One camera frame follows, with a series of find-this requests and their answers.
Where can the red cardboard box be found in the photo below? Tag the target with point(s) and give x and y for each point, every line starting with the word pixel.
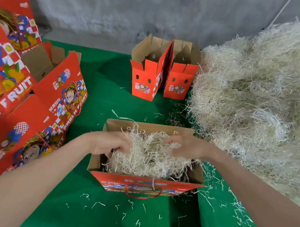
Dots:
pixel 147 78
pixel 179 79
pixel 142 183

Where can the pile of wood wool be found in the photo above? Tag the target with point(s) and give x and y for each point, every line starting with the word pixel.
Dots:
pixel 253 101

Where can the person's left forearm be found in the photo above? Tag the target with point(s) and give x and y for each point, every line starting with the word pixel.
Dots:
pixel 34 186

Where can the group of red boxes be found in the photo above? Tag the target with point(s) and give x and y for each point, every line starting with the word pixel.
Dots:
pixel 32 108

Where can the person's right forearm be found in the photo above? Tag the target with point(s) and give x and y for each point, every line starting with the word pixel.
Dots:
pixel 255 194

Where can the person's left hand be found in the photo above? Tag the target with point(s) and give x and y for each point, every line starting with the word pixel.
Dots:
pixel 107 141

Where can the small straw filler clump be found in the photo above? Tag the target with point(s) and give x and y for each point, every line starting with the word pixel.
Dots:
pixel 146 158

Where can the person's right hand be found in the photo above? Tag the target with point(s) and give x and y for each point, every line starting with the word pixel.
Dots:
pixel 190 145

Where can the white pole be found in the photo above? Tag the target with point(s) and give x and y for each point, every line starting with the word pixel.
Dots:
pixel 280 12

